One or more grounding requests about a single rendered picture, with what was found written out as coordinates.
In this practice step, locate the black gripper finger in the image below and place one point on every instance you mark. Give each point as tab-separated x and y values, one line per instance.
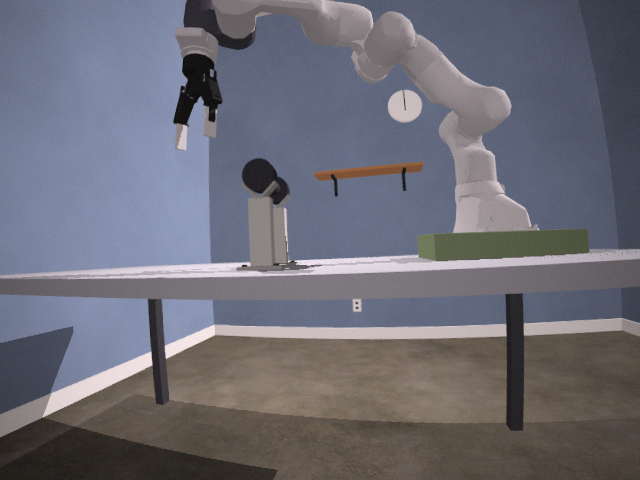
213	98
186	104

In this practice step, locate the dark grey dumbbell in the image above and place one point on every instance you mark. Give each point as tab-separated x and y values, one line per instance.
258	174

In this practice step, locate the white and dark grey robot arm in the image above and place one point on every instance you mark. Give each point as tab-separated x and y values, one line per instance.
479	109

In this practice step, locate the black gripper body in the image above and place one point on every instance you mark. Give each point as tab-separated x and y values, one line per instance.
194	67

